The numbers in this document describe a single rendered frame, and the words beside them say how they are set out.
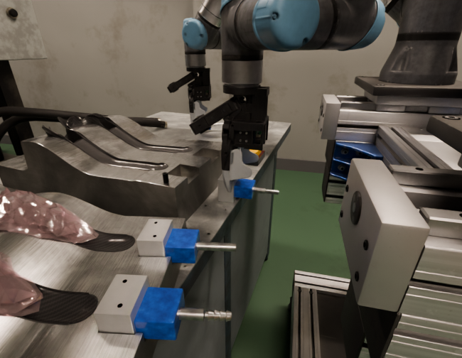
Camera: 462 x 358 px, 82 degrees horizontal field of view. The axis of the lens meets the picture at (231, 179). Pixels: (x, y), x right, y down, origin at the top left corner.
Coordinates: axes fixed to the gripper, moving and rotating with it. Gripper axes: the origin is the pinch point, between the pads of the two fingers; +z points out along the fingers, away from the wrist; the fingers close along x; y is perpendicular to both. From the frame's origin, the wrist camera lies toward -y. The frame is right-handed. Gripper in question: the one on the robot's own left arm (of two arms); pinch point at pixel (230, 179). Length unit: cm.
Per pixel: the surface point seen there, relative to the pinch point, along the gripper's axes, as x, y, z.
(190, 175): -4.7, -7.5, -2.2
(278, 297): 44, 13, 85
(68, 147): -8.3, -33.8, -7.1
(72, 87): 196, -230, 12
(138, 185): -13.7, -14.0, -3.5
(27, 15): 40, -88, -37
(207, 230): -13.3, -0.9, 4.7
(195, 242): -24.7, 1.6, -2.1
